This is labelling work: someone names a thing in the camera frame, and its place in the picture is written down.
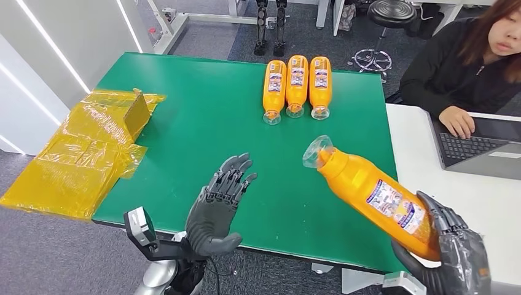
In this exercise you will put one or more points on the orange juice bottle clear cap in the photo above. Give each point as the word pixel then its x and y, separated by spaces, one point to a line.
pixel 320 87
pixel 366 187
pixel 297 87
pixel 274 91

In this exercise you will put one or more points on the small red object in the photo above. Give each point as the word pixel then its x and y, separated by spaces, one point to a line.
pixel 152 31

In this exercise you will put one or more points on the yellow plastic wrapped packaging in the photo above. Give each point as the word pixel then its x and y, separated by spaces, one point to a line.
pixel 81 163

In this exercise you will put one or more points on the black robot leg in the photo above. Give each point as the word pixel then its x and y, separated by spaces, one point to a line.
pixel 261 28
pixel 280 28

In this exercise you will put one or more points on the white desk leg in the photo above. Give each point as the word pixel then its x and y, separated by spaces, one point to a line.
pixel 338 16
pixel 322 12

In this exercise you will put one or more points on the white table foot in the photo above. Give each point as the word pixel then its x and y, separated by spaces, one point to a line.
pixel 322 268
pixel 360 283

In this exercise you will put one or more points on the grey laptop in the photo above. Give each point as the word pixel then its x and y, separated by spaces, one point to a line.
pixel 468 148

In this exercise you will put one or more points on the black round stool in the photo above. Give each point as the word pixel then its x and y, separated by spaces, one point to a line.
pixel 390 12

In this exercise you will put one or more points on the grey bag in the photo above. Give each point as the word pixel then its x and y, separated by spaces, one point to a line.
pixel 347 16

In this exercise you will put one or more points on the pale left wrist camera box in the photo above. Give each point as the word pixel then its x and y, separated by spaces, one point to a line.
pixel 140 226

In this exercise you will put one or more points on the white metal floor frame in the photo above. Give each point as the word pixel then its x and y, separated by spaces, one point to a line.
pixel 211 17

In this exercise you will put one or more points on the person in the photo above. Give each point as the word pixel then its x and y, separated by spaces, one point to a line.
pixel 439 69

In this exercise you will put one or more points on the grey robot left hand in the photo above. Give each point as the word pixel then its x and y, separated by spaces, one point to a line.
pixel 211 220

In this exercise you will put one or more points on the person's right hand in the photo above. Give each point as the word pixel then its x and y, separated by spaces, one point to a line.
pixel 458 122

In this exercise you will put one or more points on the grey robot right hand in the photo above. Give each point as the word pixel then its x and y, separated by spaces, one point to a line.
pixel 464 260

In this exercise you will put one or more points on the black bag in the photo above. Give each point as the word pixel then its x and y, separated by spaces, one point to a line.
pixel 425 24

